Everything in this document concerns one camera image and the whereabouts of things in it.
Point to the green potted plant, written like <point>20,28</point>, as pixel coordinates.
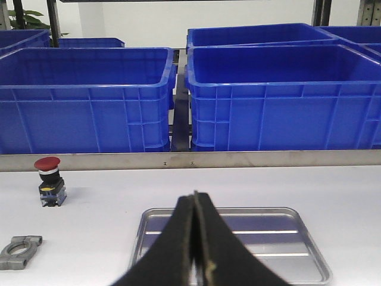
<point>31,18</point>

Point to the blue crate back right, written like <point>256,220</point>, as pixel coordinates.
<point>273,34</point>

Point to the red emergency stop button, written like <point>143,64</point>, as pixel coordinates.
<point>52,190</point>

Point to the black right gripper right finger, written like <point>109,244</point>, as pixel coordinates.
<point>220,257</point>

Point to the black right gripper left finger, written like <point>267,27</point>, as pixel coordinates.
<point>168,261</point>

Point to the silver metal tray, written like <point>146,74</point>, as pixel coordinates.
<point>278,238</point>

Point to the blue plastic crate left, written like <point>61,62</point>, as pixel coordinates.
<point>12,40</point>

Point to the blue plastic crate right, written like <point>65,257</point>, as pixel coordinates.
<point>262,98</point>

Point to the blue crate back left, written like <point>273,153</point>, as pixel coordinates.
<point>90,43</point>

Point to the grey metal clamp block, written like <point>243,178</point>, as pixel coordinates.
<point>19,251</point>

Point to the blue plastic crate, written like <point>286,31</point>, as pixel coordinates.
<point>86,100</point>
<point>12,40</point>
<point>262,98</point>

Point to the blue plastic crate centre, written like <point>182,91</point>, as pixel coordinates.
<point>86,100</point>

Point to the blue crate far right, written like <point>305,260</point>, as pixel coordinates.
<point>364,39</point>

